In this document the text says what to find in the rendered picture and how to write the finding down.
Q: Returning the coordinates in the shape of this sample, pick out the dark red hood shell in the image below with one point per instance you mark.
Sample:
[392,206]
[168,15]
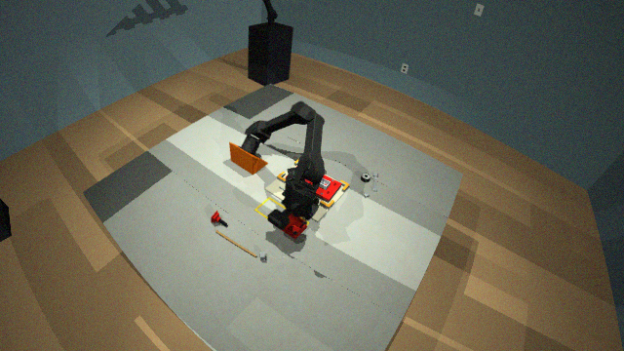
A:
[296,226]

